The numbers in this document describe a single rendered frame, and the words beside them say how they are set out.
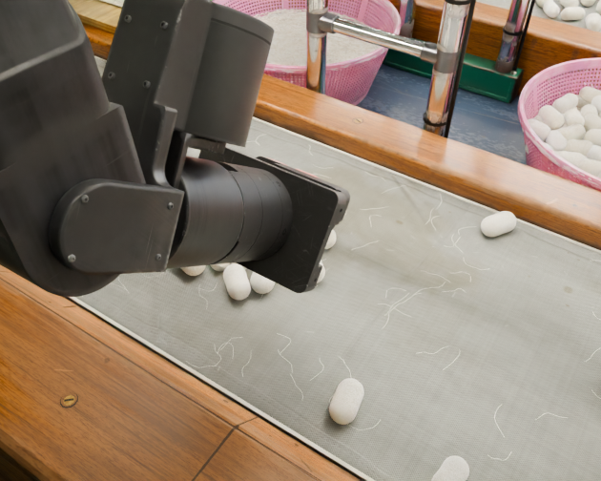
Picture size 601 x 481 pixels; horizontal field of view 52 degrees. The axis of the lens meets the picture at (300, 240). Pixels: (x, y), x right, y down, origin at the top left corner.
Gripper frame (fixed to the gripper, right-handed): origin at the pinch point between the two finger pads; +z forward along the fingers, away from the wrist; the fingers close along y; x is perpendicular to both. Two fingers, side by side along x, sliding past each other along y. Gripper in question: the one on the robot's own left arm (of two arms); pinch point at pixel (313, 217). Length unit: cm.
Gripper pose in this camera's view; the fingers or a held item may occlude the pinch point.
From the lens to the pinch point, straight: 46.1
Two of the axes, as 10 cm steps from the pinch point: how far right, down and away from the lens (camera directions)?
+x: -3.3, 9.2, 1.8
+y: -8.3, -3.8, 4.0
